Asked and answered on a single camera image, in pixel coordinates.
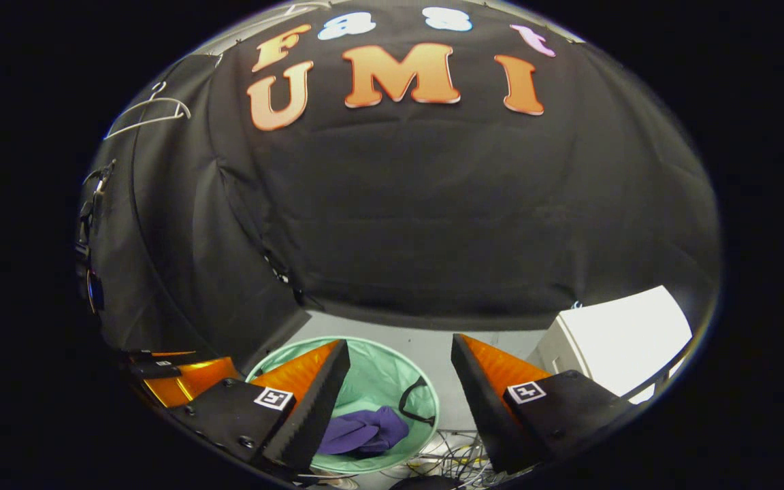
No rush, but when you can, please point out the bundle of floor cables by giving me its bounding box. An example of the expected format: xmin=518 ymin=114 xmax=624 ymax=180
xmin=402 ymin=429 xmax=515 ymax=487

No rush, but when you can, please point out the dark hanging gear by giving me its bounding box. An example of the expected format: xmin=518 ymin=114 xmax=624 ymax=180
xmin=76 ymin=160 xmax=117 ymax=317

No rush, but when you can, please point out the white box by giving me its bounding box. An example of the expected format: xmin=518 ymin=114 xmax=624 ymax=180
xmin=527 ymin=286 xmax=694 ymax=404

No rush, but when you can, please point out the black backdrop cloth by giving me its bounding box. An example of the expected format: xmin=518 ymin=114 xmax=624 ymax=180
xmin=79 ymin=0 xmax=723 ymax=355

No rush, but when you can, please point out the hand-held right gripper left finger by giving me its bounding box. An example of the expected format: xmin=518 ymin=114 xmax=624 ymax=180
xmin=169 ymin=339 xmax=352 ymax=474

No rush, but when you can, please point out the white hanger with crossbar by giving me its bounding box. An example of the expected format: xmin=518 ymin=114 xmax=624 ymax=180
xmin=103 ymin=82 xmax=192 ymax=142

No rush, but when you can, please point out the green laundry hamper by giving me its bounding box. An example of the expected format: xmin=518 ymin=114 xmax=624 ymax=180
xmin=246 ymin=336 xmax=440 ymax=475

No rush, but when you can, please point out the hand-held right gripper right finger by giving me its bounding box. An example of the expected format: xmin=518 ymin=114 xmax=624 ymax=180
xmin=451 ymin=333 xmax=638 ymax=475

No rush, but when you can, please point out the purple ribbed jacket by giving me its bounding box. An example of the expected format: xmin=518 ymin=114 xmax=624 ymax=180
xmin=316 ymin=406 xmax=410 ymax=457

